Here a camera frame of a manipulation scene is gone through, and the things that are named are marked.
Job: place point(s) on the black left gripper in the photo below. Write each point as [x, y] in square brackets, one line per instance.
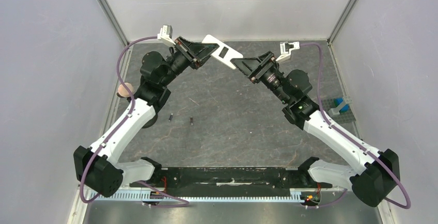
[196, 52]

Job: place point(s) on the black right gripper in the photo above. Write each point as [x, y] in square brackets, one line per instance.
[261, 67]

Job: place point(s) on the red and white remote control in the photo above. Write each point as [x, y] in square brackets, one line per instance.
[224, 53]

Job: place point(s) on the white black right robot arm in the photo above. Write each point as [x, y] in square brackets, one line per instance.
[370, 173]

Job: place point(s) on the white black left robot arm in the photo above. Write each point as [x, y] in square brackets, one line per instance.
[97, 166]

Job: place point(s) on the black stand with pink knob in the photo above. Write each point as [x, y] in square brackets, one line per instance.
[126, 91]

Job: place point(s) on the grey lego baseplate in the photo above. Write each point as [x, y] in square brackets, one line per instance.
[346, 117]

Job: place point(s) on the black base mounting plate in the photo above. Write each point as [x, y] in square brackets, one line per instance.
[232, 181]

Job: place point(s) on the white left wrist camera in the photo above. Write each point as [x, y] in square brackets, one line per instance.
[165, 35]

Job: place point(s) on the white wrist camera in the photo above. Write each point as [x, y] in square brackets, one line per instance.
[165, 35]
[286, 49]

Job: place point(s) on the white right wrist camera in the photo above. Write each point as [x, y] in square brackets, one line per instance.
[286, 49]

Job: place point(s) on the light blue toothed cable duct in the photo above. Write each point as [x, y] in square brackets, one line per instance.
[146, 195]

